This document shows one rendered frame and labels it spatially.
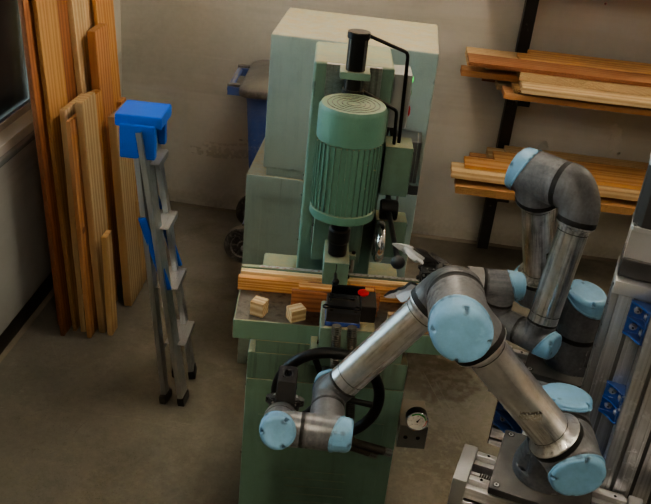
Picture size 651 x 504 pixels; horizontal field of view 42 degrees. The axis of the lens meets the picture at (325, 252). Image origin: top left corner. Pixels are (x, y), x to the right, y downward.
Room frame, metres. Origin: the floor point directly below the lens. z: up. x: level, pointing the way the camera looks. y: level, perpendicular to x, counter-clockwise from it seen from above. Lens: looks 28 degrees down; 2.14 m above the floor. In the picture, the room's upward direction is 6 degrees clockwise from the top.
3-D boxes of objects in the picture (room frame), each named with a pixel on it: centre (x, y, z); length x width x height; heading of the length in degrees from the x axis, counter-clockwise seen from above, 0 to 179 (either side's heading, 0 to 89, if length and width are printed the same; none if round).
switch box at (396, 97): (2.39, -0.16, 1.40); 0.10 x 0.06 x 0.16; 2
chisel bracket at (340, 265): (2.08, -0.03, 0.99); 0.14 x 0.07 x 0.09; 2
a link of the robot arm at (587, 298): (1.99, -0.71, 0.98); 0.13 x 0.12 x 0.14; 49
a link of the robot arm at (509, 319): (1.88, -0.47, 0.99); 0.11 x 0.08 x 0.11; 49
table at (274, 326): (1.96, -0.07, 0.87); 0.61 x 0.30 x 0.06; 92
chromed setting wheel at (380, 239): (2.20, -0.15, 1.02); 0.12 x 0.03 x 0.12; 2
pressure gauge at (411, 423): (1.86, -0.30, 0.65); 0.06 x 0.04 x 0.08; 92
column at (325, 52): (2.35, -0.02, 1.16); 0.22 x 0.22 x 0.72; 2
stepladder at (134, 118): (2.73, 0.61, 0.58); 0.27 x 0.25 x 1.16; 89
